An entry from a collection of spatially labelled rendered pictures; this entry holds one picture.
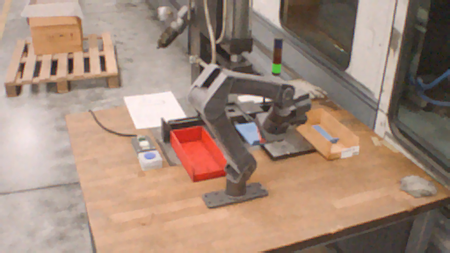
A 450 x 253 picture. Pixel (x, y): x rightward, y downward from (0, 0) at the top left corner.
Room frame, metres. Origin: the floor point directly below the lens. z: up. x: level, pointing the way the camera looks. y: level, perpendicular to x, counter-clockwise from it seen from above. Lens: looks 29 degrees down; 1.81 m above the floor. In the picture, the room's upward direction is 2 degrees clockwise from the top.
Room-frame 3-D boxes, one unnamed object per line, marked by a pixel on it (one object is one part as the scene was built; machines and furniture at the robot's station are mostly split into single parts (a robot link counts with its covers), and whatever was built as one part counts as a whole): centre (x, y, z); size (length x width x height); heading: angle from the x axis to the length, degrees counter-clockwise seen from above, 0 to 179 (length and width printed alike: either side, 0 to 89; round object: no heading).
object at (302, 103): (1.33, -0.18, 1.19); 0.12 x 0.09 x 0.12; 123
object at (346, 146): (1.58, -0.36, 0.93); 0.25 x 0.13 x 0.08; 23
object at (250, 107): (1.65, -0.01, 0.98); 0.20 x 0.10 x 0.01; 113
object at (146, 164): (1.38, 0.27, 0.90); 0.07 x 0.07 x 0.06; 23
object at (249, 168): (1.23, -0.03, 1.00); 0.09 x 0.06 x 0.06; 33
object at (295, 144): (1.54, -0.20, 0.91); 0.17 x 0.16 x 0.02; 113
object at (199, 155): (1.42, 0.11, 0.93); 0.25 x 0.12 x 0.06; 23
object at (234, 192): (1.22, -0.02, 0.94); 0.20 x 0.07 x 0.08; 113
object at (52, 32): (4.71, 1.79, 0.40); 0.67 x 0.60 x 0.50; 15
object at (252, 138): (1.45, -0.08, 1.00); 0.15 x 0.07 x 0.03; 23
